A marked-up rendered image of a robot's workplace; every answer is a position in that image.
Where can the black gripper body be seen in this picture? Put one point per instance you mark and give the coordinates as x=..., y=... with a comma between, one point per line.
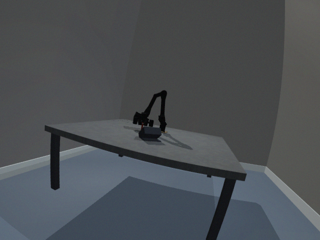
x=151, y=122

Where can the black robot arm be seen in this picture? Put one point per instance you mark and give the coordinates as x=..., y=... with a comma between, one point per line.
x=161, y=117

